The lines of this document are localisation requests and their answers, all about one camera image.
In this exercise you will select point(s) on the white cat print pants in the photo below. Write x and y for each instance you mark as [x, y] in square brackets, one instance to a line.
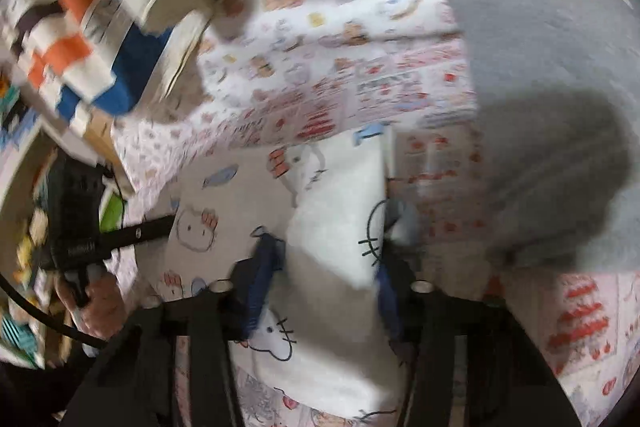
[330, 217]

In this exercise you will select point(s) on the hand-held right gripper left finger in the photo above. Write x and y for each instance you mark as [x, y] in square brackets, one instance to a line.
[260, 277]

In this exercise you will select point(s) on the grey folded garment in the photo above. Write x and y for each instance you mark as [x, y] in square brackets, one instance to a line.
[540, 82]

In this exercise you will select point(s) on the person's left hand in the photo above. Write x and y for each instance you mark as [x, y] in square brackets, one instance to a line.
[102, 307]

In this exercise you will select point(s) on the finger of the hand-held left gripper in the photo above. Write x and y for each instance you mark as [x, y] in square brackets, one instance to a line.
[140, 232]

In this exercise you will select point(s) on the green storage box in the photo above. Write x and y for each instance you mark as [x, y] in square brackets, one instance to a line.
[112, 212]

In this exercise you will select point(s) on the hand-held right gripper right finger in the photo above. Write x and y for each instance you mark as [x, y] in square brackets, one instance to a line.
[387, 302]

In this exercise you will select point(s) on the printed bed sheet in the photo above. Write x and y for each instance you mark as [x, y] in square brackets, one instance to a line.
[350, 57]

